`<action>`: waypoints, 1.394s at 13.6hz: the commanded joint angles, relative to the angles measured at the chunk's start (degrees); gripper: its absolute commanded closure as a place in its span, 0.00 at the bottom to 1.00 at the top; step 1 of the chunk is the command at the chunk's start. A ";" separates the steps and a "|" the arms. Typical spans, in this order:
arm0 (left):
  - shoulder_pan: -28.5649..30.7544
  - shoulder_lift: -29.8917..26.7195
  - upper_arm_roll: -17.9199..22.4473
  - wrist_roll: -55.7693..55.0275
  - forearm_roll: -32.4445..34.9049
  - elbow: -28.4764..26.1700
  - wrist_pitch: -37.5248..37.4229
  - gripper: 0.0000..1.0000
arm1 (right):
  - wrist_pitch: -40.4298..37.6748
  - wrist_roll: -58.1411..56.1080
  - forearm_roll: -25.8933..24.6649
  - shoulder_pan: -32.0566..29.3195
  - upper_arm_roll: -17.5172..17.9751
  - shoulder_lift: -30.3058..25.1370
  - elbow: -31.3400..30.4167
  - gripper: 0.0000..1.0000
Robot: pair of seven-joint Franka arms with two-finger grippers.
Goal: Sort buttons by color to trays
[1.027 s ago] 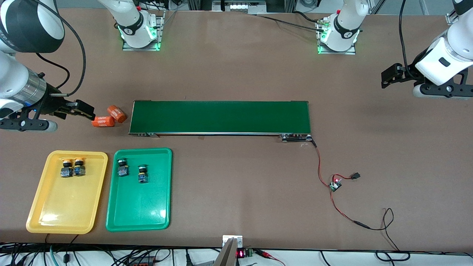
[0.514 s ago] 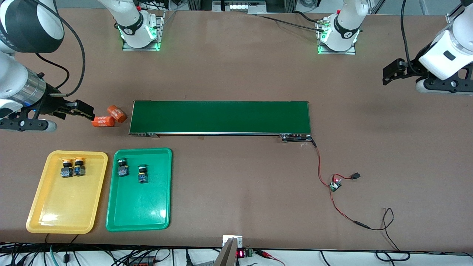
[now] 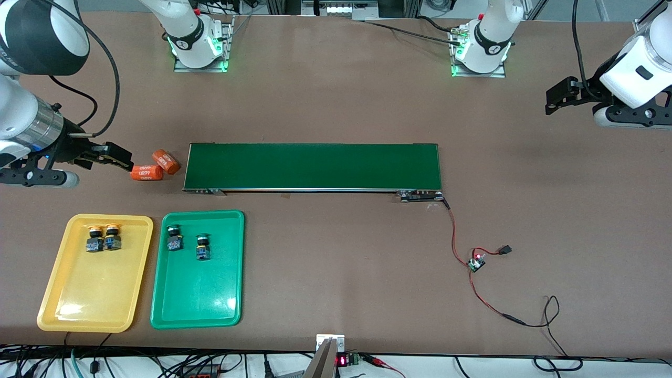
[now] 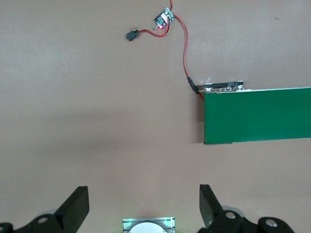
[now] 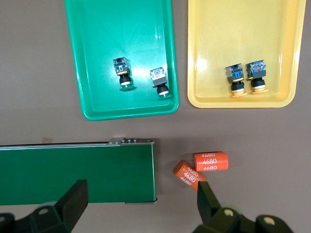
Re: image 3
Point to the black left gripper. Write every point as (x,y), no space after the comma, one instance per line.
(591,87)

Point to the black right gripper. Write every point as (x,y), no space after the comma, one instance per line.
(73,147)

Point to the yellow push button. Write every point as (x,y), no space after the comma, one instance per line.
(112,243)
(94,245)

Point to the green push button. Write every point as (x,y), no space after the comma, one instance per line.
(175,243)
(202,253)

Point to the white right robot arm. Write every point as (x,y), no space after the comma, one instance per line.
(184,31)

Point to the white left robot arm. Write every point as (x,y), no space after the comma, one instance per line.
(491,37)

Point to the green plastic tray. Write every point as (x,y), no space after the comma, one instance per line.
(197,268)

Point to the yellow plastic tray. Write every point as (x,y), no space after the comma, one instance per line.
(94,294)

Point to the black connector with red lead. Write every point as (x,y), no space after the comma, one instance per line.
(505,250)

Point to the small green controller board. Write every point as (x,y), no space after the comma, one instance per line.
(476,264)

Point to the green conveyor belt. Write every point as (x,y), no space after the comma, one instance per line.
(336,178)

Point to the red black connector block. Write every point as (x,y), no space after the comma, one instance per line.
(202,374)

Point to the silver device with white lights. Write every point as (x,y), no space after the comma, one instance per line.
(338,9)

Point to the red digit display module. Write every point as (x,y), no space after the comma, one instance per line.
(342,360)

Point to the red clip lead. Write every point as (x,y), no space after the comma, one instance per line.
(379,362)

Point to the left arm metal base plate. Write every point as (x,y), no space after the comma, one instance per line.
(480,75)

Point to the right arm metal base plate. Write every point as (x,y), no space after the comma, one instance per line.
(202,69)

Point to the aluminium frame post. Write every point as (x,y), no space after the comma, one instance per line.
(651,16)

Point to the silver mounting bracket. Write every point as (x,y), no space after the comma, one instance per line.
(321,341)

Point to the grey metal post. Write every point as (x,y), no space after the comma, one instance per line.
(320,365)

